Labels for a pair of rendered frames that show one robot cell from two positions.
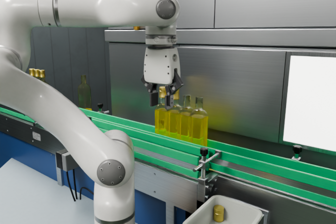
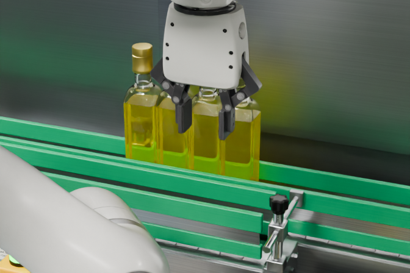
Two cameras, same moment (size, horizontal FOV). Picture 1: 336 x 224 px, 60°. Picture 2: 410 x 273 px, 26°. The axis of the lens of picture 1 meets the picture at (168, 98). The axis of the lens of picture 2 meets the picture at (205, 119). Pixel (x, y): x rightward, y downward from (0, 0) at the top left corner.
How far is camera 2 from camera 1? 0.45 m
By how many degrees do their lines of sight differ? 19
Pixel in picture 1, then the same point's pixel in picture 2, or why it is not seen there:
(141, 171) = not seen: hidden behind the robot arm
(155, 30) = not seen: outside the picture
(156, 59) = (199, 35)
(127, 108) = (10, 86)
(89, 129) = (71, 213)
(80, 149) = (60, 259)
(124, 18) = not seen: outside the picture
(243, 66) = not seen: outside the picture
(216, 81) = (269, 22)
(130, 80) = (15, 13)
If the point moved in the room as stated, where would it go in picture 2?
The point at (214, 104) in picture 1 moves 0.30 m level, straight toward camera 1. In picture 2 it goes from (263, 75) to (301, 150)
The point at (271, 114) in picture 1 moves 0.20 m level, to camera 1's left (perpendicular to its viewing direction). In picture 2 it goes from (401, 95) to (288, 108)
